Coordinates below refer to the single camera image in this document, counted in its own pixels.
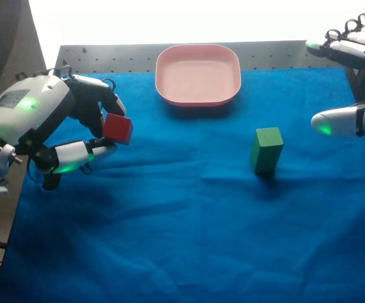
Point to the green rectangular block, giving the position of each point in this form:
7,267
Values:
265,151

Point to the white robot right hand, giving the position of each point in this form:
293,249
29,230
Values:
339,123

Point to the blue cloth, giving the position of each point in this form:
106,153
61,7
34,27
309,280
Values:
182,227

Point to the pink square plate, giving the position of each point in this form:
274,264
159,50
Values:
198,79

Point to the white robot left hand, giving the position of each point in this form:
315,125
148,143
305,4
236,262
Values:
27,107

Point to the red rectangular block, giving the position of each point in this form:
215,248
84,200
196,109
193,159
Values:
117,127

